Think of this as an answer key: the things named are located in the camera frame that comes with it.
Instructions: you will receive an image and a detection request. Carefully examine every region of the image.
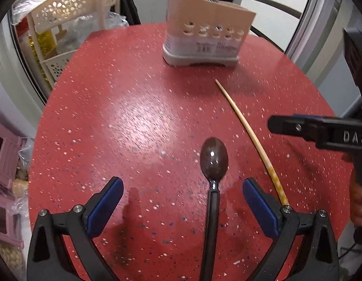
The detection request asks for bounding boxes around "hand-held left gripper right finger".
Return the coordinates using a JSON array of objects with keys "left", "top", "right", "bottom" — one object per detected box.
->
[{"left": 242, "top": 178, "right": 341, "bottom": 281}]

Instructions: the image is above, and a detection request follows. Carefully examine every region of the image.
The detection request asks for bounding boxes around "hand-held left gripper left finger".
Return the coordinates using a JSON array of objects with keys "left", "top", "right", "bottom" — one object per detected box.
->
[{"left": 27, "top": 177, "right": 124, "bottom": 281}]

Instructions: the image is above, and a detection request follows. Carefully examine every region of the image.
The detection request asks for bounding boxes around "yellow patterned wooden chopstick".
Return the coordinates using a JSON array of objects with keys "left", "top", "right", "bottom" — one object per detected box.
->
[{"left": 215, "top": 79, "right": 289, "bottom": 207}]

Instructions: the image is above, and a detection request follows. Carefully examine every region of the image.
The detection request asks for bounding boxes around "beige plastic utensil holder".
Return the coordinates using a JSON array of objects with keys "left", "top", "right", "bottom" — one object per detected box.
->
[{"left": 163, "top": 0, "right": 257, "bottom": 68}]

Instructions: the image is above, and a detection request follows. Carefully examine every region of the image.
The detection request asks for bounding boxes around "person's right hand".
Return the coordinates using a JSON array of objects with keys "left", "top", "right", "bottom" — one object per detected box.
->
[{"left": 349, "top": 178, "right": 362, "bottom": 227}]

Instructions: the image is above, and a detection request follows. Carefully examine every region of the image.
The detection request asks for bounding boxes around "plastic bag beside stool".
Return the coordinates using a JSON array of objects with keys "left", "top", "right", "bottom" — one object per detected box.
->
[{"left": 11, "top": 137, "right": 34, "bottom": 211}]

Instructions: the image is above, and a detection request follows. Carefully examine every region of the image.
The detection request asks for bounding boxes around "pink plastic stool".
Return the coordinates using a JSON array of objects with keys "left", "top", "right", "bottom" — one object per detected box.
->
[{"left": 0, "top": 118, "right": 26, "bottom": 249}]

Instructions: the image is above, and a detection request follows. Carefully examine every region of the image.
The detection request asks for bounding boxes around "yellow packet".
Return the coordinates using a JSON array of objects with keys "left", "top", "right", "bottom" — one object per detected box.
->
[{"left": 27, "top": 31, "right": 57, "bottom": 62}]

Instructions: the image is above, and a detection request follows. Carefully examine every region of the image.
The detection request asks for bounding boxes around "clear plastic bag in rack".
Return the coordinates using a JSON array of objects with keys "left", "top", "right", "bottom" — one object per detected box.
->
[{"left": 57, "top": 12, "right": 129, "bottom": 53}]

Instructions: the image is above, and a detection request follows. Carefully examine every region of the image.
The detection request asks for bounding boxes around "black garment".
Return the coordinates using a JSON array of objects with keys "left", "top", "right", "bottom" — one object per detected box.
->
[{"left": 121, "top": 0, "right": 141, "bottom": 25}]

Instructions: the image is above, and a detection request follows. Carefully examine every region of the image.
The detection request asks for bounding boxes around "beige plastic shelf rack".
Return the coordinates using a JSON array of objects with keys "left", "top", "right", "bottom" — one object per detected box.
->
[{"left": 26, "top": 0, "right": 123, "bottom": 79}]

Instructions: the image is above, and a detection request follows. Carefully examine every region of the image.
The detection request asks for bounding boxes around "crumpled clear plastic bag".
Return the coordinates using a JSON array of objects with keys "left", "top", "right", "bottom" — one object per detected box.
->
[{"left": 11, "top": 0, "right": 50, "bottom": 25}]

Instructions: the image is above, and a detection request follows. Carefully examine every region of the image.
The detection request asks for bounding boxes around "black cable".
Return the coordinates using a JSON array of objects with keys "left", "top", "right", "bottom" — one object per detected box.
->
[{"left": 339, "top": 238, "right": 361, "bottom": 259}]

